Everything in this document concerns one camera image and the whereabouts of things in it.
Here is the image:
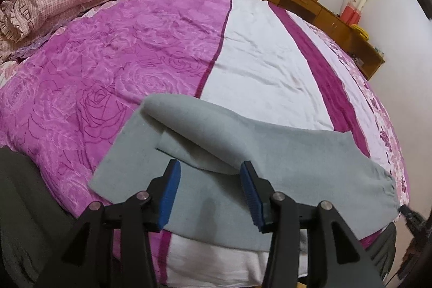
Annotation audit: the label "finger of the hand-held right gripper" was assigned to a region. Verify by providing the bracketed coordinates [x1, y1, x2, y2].
[398, 204, 426, 231]

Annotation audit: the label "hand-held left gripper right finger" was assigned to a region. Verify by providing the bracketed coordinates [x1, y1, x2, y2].
[239, 160, 385, 288]

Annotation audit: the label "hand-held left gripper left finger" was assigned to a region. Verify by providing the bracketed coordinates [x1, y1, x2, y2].
[34, 159, 183, 288]

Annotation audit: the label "grey pants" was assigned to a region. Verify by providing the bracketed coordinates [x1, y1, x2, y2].
[88, 93, 400, 252]

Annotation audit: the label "floral bed sheet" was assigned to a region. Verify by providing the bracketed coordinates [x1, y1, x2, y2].
[287, 9, 410, 208]

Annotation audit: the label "dark green clothing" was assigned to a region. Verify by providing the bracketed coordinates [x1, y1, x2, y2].
[0, 146, 112, 288]

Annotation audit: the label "pink rose-pattern blanket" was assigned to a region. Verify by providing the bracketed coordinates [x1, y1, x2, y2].
[0, 0, 237, 275]

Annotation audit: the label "yellow object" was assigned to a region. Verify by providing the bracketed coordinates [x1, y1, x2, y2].
[351, 24, 370, 40]

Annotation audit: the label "wooden cabinet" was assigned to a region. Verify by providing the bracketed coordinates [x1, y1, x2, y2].
[164, 0, 385, 81]

